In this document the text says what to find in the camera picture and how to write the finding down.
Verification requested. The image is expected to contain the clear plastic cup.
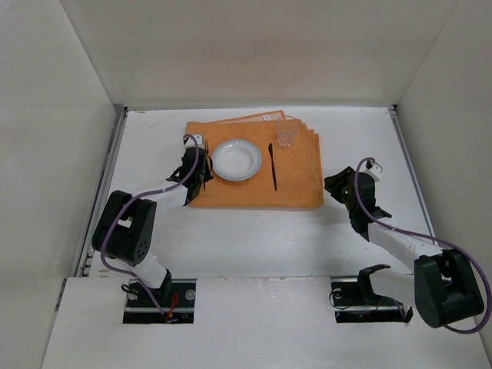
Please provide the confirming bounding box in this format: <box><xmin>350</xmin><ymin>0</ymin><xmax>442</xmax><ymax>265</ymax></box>
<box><xmin>276</xmin><ymin>115</ymin><xmax>300</xmax><ymax>147</ymax></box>

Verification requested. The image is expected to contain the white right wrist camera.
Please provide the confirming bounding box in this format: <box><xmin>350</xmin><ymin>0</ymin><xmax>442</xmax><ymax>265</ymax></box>
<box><xmin>364</xmin><ymin>160</ymin><xmax>383</xmax><ymax>182</ymax></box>

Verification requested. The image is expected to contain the aluminium table rail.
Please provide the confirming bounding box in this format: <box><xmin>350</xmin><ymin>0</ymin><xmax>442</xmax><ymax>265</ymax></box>
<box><xmin>387</xmin><ymin>105</ymin><xmax>436</xmax><ymax>237</ymax></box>
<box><xmin>71</xmin><ymin>104</ymin><xmax>128</xmax><ymax>277</ymax></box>

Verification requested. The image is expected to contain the left aluminium table rail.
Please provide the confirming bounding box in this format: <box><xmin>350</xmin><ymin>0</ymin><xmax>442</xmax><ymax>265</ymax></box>
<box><xmin>71</xmin><ymin>104</ymin><xmax>128</xmax><ymax>277</ymax></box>

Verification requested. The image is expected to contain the black knife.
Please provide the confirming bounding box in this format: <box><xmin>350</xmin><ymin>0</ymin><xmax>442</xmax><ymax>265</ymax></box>
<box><xmin>268</xmin><ymin>142</ymin><xmax>278</xmax><ymax>191</ymax></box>

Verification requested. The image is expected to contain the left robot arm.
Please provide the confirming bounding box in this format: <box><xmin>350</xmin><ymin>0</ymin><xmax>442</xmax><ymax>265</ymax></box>
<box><xmin>91</xmin><ymin>146</ymin><xmax>213</xmax><ymax>308</ymax></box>

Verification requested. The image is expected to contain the black fork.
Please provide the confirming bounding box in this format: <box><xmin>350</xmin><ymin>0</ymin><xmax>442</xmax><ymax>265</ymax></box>
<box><xmin>203</xmin><ymin>139</ymin><xmax>213</xmax><ymax>189</ymax></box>

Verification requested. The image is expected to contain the right aluminium table rail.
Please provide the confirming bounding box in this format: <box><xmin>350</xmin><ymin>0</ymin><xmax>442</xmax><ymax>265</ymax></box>
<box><xmin>387</xmin><ymin>105</ymin><xmax>436</xmax><ymax>237</ymax></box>

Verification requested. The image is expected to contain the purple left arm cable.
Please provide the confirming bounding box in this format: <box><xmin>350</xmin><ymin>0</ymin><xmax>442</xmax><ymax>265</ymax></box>
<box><xmin>100</xmin><ymin>135</ymin><xmax>201</xmax><ymax>314</ymax></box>

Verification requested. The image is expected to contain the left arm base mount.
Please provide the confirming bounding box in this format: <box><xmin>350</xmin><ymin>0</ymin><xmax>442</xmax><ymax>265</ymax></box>
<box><xmin>121</xmin><ymin>279</ymin><xmax>197</xmax><ymax>324</ymax></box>

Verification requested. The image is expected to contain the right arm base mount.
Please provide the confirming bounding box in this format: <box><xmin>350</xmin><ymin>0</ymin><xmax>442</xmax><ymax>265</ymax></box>
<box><xmin>328</xmin><ymin>264</ymin><xmax>414</xmax><ymax>324</ymax></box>

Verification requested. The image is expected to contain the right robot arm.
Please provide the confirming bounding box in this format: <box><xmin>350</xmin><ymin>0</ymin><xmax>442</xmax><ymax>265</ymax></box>
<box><xmin>324</xmin><ymin>158</ymin><xmax>491</xmax><ymax>334</ymax></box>

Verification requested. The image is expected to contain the white paper plate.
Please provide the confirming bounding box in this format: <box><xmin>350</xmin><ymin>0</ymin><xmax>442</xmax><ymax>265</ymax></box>
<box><xmin>211</xmin><ymin>139</ymin><xmax>262</xmax><ymax>181</ymax></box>

